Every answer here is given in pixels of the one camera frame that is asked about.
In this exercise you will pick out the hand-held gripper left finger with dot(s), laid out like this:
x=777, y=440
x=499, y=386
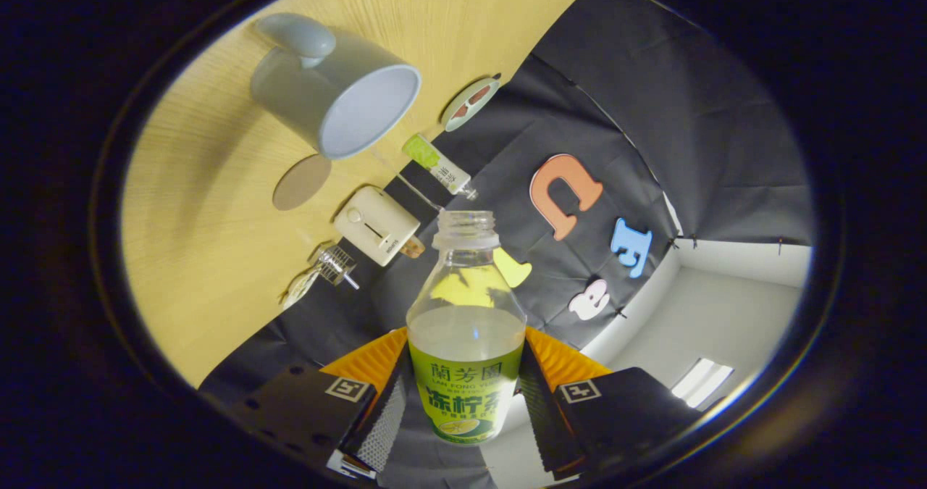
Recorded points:
x=384, y=416

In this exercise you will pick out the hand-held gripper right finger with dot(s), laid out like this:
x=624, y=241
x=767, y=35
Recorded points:
x=539, y=424

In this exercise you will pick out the green label juice bottle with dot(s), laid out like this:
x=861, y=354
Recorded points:
x=467, y=387

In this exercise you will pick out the round brown coaster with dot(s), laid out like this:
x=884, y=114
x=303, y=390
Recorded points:
x=302, y=182

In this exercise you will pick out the white cup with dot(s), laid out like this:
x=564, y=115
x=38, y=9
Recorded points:
x=304, y=98

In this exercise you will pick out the slim capped green drink bottle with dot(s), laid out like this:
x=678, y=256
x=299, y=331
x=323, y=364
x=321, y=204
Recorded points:
x=438, y=166

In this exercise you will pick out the pen in holder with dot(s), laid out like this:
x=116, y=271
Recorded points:
x=351, y=282

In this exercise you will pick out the small white food tray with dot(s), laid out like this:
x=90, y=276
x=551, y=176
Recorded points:
x=298, y=290

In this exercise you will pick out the ceiling light panel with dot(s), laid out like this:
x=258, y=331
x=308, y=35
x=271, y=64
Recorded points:
x=701, y=382

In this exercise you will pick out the brown toast slice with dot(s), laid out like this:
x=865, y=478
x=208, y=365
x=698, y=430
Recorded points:
x=414, y=248

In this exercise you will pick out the white toaster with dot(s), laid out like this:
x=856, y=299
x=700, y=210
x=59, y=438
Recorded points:
x=373, y=224

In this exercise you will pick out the wooden table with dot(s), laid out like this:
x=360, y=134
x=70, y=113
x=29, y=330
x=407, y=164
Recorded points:
x=188, y=257

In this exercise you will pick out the pale green plate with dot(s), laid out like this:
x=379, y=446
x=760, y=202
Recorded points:
x=458, y=121

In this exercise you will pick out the brown food piece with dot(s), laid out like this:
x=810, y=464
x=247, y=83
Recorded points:
x=461, y=110
x=479, y=95

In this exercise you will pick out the black backdrop cloth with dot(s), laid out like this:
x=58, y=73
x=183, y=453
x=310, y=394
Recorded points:
x=652, y=112

